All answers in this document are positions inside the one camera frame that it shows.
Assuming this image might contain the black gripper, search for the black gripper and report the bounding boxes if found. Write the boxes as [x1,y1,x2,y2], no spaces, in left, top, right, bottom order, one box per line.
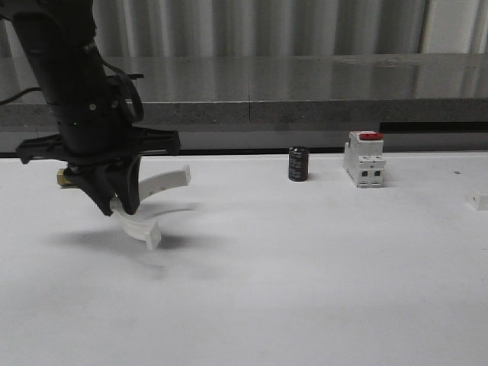
[15,124,181,217]

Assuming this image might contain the brass valve with red handwheel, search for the brass valve with red handwheel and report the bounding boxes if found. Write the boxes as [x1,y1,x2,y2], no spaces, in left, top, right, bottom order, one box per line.
[56,169,77,188]

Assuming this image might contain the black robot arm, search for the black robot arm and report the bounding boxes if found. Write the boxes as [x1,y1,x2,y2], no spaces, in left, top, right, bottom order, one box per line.
[1,1,180,215]

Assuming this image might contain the grey stone countertop ledge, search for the grey stone countertop ledge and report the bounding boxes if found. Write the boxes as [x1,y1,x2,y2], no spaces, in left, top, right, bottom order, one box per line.
[0,53,488,133]

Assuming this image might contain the black cylindrical capacitor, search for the black cylindrical capacitor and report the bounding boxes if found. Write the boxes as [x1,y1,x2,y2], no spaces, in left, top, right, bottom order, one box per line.
[288,146,310,182]

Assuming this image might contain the white circuit breaker red switch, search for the white circuit breaker red switch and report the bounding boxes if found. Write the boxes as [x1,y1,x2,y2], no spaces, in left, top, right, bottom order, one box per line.
[343,130,386,188]

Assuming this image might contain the grey pleated curtain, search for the grey pleated curtain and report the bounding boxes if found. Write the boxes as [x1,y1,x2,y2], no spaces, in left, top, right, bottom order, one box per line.
[0,0,488,59]

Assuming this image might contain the white half-ring clamp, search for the white half-ring clamp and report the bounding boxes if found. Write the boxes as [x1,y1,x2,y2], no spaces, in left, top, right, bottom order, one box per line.
[466,190,488,210]
[110,165,191,250]

